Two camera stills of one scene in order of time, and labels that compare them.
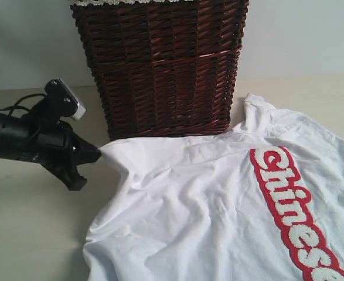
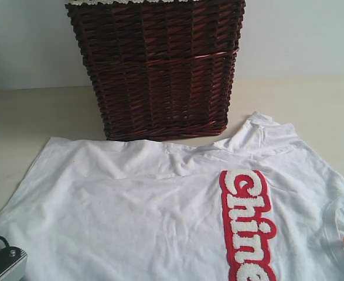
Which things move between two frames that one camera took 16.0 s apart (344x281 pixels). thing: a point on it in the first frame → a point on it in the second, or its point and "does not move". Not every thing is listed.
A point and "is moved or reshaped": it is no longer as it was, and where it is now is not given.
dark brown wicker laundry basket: x=163 y=67 does not move
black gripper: x=59 y=102 → x=9 y=264
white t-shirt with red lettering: x=275 y=199 is moved or reshaped
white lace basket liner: x=115 y=2 does not move
